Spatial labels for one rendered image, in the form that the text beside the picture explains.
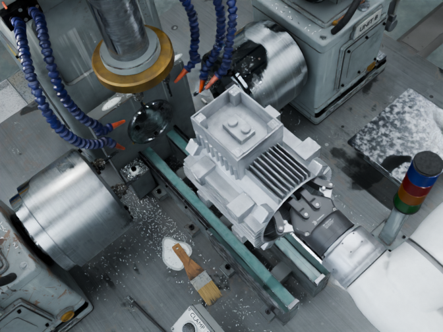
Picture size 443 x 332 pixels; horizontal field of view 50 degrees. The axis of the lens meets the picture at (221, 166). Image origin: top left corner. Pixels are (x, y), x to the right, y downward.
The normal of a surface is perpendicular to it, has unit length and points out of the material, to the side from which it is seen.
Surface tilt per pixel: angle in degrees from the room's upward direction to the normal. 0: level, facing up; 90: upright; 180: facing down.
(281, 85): 65
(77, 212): 39
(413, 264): 19
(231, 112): 1
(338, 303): 0
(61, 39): 90
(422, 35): 0
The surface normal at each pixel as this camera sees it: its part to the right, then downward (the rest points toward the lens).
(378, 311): -0.64, 0.22
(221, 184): -0.11, -0.50
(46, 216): 0.13, -0.24
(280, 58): 0.29, -0.04
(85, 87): 0.65, 0.62
